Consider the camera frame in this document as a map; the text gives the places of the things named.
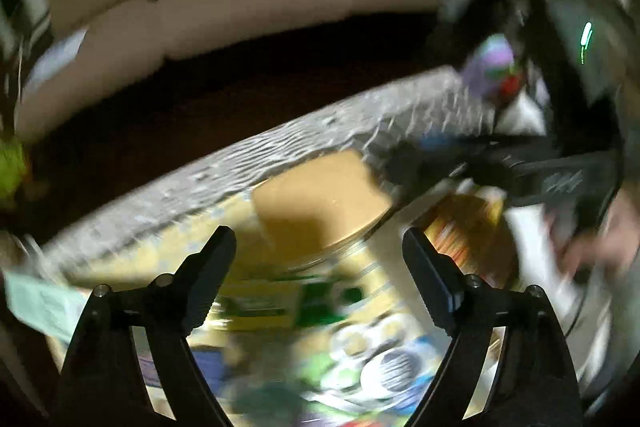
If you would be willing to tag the yellow green object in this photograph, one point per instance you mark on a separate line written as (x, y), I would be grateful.
(11, 169)

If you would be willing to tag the fabric sofa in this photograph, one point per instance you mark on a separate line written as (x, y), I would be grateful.
(280, 2)

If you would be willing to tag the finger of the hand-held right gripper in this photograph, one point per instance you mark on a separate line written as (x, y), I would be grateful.
(435, 159)

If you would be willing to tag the person's right hand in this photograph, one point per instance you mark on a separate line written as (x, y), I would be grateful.
(607, 239)

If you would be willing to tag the orange yellow snack packet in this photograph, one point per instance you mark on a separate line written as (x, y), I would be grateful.
(462, 232)

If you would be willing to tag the purple green round toy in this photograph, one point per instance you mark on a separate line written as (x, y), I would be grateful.
(492, 64)

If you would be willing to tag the green yellow flat box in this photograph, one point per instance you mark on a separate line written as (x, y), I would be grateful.
(280, 304)

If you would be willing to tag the yellow checked tablecloth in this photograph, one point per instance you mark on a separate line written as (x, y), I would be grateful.
(370, 287)

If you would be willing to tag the white curved board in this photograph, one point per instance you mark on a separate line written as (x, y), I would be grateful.
(555, 267)

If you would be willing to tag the dark device with green light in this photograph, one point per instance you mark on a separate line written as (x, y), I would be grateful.
(575, 42)

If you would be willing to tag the white round lid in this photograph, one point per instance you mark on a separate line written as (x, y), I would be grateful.
(392, 359)

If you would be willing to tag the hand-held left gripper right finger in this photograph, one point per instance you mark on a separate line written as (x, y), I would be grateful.
(425, 272)

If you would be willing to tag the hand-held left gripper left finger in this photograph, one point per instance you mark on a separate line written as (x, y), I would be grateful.
(216, 269)

